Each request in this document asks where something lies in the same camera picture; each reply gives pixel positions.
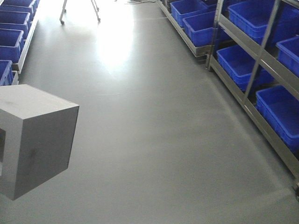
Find gray square base block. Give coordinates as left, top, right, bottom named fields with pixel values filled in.
left=0, top=84, right=79, bottom=200

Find steel shelving rack right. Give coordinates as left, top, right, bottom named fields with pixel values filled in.
left=158, top=0, right=299, bottom=195

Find blue bin on shelf lower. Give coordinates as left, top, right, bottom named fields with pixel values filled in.
left=256, top=85, right=299, bottom=154

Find blue bin on shelf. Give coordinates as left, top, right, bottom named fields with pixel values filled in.
left=216, top=44, right=276, bottom=91
left=256, top=85, right=299, bottom=154

